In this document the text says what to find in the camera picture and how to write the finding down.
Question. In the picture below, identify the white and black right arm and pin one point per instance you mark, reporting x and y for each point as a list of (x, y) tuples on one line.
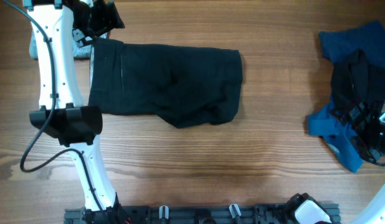
[(304, 209)]

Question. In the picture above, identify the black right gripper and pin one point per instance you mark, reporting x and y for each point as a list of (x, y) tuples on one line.
[(370, 114)]

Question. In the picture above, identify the light blue jeans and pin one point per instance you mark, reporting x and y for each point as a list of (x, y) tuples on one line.
[(79, 53)]

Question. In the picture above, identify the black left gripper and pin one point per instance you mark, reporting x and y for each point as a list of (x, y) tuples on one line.
[(108, 21)]

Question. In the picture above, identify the black garment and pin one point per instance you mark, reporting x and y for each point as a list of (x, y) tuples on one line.
[(355, 79)]

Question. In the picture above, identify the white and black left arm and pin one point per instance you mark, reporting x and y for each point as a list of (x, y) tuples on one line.
[(59, 26)]

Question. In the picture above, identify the black shorts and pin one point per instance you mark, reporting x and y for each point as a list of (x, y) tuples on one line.
[(184, 86)]

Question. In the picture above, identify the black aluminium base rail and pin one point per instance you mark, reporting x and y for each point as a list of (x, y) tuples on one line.
[(254, 214)]

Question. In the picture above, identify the dark blue garment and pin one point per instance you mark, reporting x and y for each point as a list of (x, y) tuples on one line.
[(370, 38)]

